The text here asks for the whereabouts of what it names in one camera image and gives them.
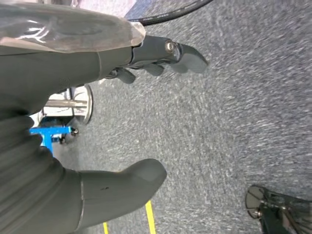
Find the yellow floor tape square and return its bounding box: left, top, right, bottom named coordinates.
left=102, top=200, right=157, bottom=234

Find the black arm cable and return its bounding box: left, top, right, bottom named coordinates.
left=128, top=0, right=215, bottom=26

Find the blue steel shelf rack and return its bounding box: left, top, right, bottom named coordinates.
left=29, top=125, right=79, bottom=157

